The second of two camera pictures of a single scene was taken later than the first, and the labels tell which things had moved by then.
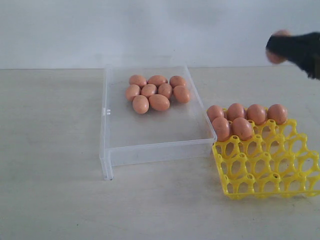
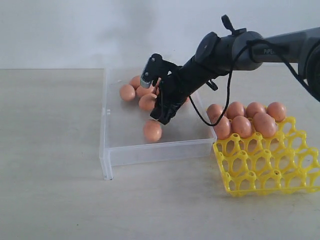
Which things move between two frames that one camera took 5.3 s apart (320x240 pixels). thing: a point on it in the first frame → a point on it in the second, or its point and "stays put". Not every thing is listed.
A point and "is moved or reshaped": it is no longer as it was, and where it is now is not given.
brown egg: [159, 102] is moved or reshaped
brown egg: [277, 112] stays put
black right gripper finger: [303, 50] → [157, 112]
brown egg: [235, 110] stays put
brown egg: [214, 111] stays put
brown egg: [273, 57] is moved or reshaped
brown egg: [140, 104] → [147, 101]
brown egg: [242, 128] stays put
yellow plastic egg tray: [274, 162] stays put
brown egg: [256, 113] stays put
